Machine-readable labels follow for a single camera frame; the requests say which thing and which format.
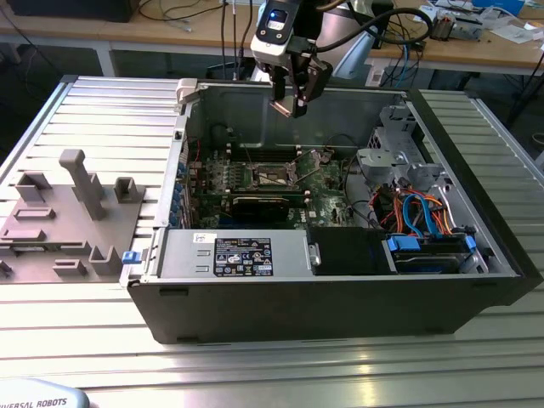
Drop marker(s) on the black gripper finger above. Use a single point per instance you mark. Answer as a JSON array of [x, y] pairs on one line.
[[316, 81], [279, 85]]

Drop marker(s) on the silver CPU plate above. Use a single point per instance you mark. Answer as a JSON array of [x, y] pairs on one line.
[[284, 106]]

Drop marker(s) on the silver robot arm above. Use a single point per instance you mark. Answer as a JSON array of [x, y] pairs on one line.
[[355, 55]]

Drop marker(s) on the thin metal locking lever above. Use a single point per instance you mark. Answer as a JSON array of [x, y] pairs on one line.
[[249, 155]]

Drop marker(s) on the CPU socket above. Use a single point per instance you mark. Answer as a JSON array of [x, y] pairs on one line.
[[272, 176]]

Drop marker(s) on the pale grey case latch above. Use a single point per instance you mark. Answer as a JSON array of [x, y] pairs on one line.
[[187, 89]]

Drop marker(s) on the grey metal drive cage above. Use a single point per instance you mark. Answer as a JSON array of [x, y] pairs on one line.
[[378, 161]]

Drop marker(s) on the green motherboard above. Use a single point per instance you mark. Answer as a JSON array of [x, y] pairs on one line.
[[327, 187]]

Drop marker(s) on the small black device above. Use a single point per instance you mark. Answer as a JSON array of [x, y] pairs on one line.
[[417, 43]]

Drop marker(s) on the wooden desk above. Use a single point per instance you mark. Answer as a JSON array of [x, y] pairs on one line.
[[170, 36]]

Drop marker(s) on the black graphics card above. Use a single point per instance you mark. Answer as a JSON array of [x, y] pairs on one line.
[[259, 208]]

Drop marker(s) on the metal cooler heatsink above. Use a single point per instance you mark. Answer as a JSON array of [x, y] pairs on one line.
[[442, 27]]

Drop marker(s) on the grey electronic device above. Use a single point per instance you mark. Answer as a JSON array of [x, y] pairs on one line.
[[467, 30]]

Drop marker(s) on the black plastic shroud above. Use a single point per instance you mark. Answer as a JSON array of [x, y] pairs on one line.
[[344, 251]]

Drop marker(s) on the hard disk in blue carrier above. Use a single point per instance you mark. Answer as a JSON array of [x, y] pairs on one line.
[[401, 245]]

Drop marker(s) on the blue cardboard box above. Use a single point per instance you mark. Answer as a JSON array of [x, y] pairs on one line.
[[497, 5]]

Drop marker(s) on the grey power supply unit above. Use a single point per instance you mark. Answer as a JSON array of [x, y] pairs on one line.
[[187, 255]]

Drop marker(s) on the black equipment box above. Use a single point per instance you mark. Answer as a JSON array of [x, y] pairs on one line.
[[72, 10]]

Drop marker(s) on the black PC case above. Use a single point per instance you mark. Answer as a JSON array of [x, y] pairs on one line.
[[297, 310]]

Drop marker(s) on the blue plastic latch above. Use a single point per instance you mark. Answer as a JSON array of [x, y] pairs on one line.
[[130, 257]]

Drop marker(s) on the grey plastic parts rack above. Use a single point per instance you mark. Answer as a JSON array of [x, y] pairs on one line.
[[64, 212]]

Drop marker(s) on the pale blue teach pendant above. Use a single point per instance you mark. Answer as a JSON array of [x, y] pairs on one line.
[[42, 401]]

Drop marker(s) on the large white wrist camera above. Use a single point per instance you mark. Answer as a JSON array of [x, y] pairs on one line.
[[265, 49]]

